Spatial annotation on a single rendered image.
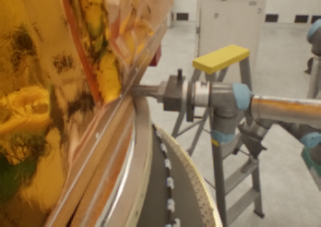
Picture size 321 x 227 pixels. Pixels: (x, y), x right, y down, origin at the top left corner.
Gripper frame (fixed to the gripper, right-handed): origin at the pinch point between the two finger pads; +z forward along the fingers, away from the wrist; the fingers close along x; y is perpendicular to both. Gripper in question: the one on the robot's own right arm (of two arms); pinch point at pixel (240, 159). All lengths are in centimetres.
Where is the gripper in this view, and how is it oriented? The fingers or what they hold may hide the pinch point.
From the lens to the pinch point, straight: 124.1
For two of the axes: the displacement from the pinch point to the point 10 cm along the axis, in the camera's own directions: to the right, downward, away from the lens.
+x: -0.5, -4.2, 9.0
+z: -3.6, 8.5, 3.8
